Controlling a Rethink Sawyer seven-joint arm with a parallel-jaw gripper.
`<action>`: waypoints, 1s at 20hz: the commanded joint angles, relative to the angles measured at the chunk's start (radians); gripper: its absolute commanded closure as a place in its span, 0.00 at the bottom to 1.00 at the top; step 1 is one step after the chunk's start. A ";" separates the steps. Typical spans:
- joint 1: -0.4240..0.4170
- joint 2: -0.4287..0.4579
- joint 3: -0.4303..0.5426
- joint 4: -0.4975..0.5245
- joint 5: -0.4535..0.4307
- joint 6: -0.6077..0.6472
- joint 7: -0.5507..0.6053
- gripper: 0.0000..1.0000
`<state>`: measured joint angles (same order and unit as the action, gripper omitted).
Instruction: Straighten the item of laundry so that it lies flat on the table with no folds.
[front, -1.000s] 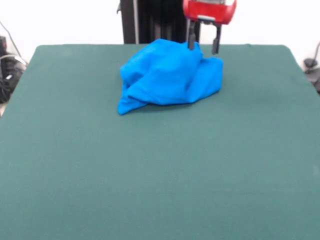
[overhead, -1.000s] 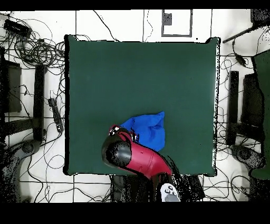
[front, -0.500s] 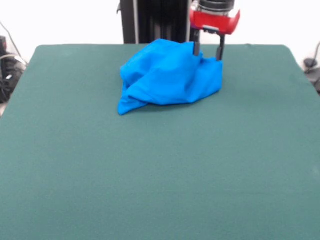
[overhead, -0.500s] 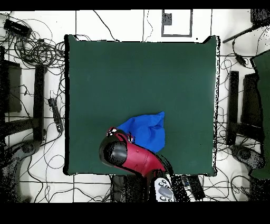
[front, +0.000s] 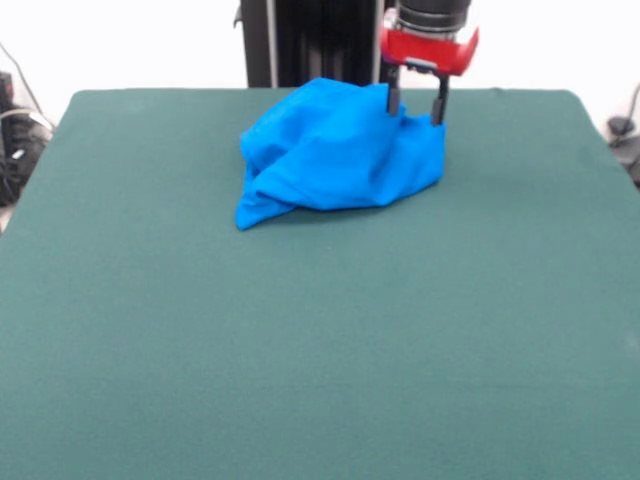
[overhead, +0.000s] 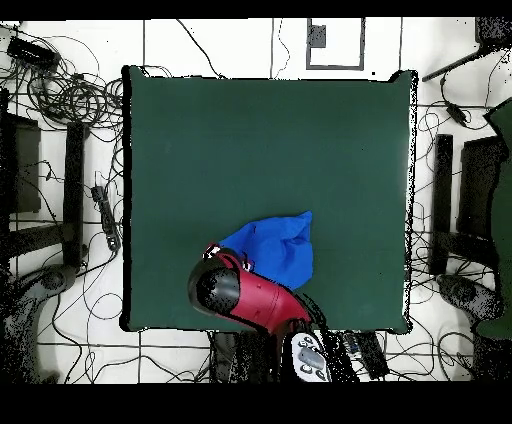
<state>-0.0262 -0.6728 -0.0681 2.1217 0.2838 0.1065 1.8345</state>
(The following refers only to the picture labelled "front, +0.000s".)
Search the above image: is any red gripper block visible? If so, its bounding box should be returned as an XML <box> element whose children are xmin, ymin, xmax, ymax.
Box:
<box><xmin>379</xmin><ymin>25</ymin><xmax>480</xmax><ymax>126</ymax></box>

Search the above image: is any blue printed shirt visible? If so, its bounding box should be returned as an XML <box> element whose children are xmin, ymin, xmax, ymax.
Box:
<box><xmin>233</xmin><ymin>76</ymin><xmax>448</xmax><ymax>232</ymax></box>

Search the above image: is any dark green table cloth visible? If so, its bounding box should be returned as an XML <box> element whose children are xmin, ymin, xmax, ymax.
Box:
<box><xmin>0</xmin><ymin>87</ymin><xmax>640</xmax><ymax>480</ymax></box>

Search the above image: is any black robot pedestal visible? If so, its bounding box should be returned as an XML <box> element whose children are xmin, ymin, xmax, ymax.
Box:
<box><xmin>232</xmin><ymin>0</ymin><xmax>401</xmax><ymax>89</ymax></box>

